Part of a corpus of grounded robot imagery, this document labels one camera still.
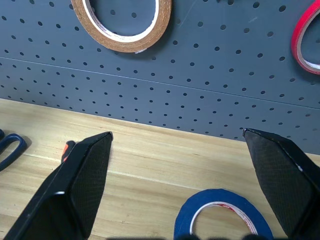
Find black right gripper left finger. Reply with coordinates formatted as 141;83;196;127
3;131;114;240

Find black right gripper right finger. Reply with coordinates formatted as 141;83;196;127
242;128;320;240

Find orange-tipped tool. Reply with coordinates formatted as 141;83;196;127
62;140;77;163

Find grey pegboard panel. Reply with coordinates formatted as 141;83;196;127
0;0;320;155

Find blue tape roll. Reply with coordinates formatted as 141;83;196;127
173;188;275;240

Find red tape roll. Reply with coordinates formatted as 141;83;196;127
290;0;320;76

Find brown tape roll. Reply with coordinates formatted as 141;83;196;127
70;0;173;54

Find blue-handled scissors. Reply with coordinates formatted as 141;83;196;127
0;128;28;172

